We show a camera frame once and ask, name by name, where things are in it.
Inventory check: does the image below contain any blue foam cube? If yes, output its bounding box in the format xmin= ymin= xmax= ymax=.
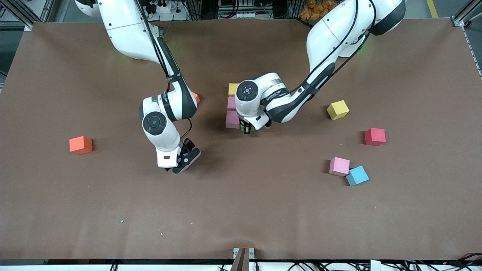
xmin=345 ymin=166 xmax=370 ymax=187

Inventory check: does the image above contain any red foam cube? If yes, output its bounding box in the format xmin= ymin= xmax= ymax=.
xmin=364 ymin=128 xmax=386 ymax=146

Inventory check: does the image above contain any bag of orange fruit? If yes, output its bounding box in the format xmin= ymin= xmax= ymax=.
xmin=300 ymin=0 xmax=334 ymax=20

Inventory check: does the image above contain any white power strip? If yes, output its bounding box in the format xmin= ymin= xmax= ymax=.
xmin=145 ymin=3 xmax=177 ymax=14

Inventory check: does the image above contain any grey metal mount bracket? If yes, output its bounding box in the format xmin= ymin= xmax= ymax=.
xmin=232 ymin=247 xmax=255 ymax=271

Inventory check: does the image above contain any aluminium frame post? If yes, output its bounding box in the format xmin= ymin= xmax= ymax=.
xmin=0 ymin=0 xmax=32 ymax=31
xmin=451 ymin=0 xmax=482 ymax=27

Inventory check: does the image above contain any aluminium table edge rail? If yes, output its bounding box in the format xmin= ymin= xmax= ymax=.
xmin=462 ymin=27 xmax=482 ymax=79

